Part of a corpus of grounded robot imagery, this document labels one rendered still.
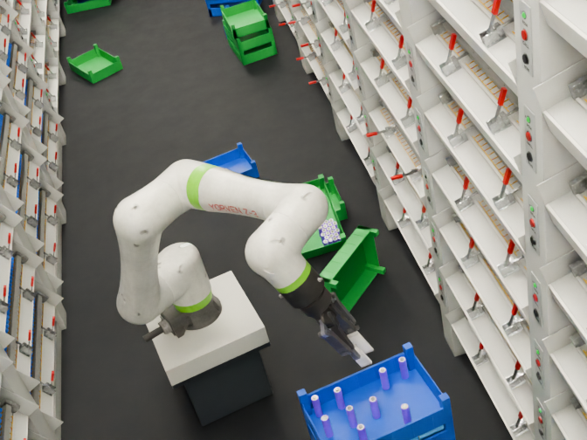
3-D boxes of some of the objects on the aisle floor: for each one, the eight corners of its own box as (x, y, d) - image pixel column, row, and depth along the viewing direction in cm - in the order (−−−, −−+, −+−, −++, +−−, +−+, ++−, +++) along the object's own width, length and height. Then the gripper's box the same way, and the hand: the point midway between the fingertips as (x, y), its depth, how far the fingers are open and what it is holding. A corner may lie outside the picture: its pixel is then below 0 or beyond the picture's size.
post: (555, 547, 218) (533, -180, 111) (538, 516, 225) (503, -193, 119) (628, 523, 219) (676, -220, 113) (609, 493, 226) (638, -231, 120)
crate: (196, 202, 370) (191, 188, 365) (183, 180, 386) (178, 166, 381) (259, 176, 376) (255, 161, 371) (244, 155, 391) (240, 141, 387)
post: (389, 230, 329) (299, -284, 223) (381, 216, 337) (291, -287, 230) (438, 216, 330) (371, -304, 224) (429, 202, 338) (362, -306, 231)
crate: (275, 240, 338) (271, 224, 334) (265, 211, 355) (261, 196, 350) (348, 218, 340) (344, 202, 335) (334, 191, 356) (331, 175, 351)
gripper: (300, 275, 199) (357, 337, 209) (290, 326, 186) (350, 389, 197) (327, 264, 195) (383, 327, 206) (317, 314, 183) (378, 380, 193)
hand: (359, 349), depth 200 cm, fingers open, 3 cm apart
